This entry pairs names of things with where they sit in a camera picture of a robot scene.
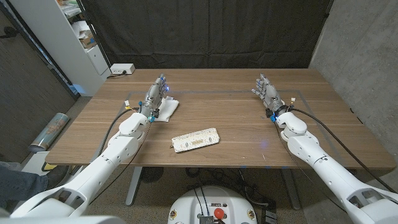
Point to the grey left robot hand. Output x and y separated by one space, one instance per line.
154 96

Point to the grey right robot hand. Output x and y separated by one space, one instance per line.
271 93

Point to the cream patterned pen bag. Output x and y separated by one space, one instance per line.
196 140

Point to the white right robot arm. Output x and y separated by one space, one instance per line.
326 165

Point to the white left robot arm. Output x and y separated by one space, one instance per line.
102 165

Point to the folded white cloth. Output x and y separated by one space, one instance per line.
169 107

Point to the white power strip box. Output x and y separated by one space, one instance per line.
122 68

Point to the black curtain backdrop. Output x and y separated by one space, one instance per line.
205 31

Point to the cardboard box with blue tape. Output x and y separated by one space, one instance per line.
88 40

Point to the white shelf cabinet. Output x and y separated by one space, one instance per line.
59 40

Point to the white robot torso base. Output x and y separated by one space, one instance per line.
189 205

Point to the person's dark shoe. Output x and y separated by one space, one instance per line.
59 175

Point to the red emergency stop button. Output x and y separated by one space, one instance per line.
219 213

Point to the person's leg in jeans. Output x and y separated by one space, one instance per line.
18 185

